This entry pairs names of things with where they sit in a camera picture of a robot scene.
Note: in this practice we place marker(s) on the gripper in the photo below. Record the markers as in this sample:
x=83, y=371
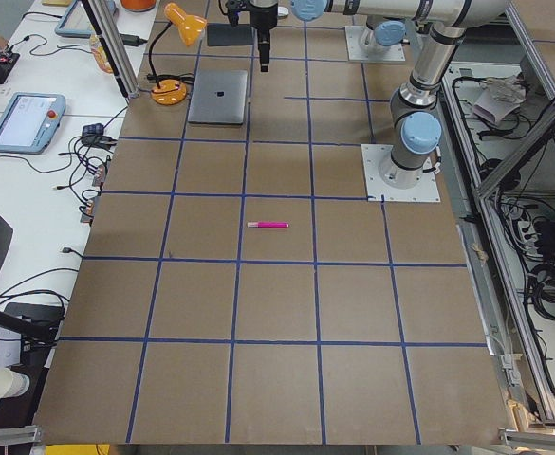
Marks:
x=262, y=18

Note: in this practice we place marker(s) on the pink marker pen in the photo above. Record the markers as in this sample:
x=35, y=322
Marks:
x=267, y=224

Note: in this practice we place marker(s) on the black mousepad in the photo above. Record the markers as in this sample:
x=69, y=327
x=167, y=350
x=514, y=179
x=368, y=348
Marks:
x=220, y=35

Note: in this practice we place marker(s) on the silver laptop notebook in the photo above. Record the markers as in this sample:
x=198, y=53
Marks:
x=219, y=97

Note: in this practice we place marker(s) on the orange drink bottle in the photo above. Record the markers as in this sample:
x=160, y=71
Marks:
x=99, y=54

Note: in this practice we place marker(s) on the far teach pendant tablet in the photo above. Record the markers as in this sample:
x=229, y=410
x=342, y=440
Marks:
x=74, y=22

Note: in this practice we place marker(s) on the teach pendant tablet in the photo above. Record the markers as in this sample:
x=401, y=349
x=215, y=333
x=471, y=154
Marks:
x=30, y=121
x=74, y=22

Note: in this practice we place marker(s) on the near teach pendant tablet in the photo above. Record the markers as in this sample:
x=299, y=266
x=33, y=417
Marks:
x=30, y=121

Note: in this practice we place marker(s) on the white paper cup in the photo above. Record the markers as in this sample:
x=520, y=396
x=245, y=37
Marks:
x=12, y=383

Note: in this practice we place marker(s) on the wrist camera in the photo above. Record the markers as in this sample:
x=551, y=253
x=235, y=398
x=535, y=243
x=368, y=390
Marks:
x=233, y=8

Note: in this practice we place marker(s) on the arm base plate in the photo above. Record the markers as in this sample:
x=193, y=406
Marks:
x=394, y=55
x=386, y=182

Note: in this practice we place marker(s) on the aluminium frame post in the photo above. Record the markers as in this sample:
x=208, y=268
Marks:
x=101, y=19

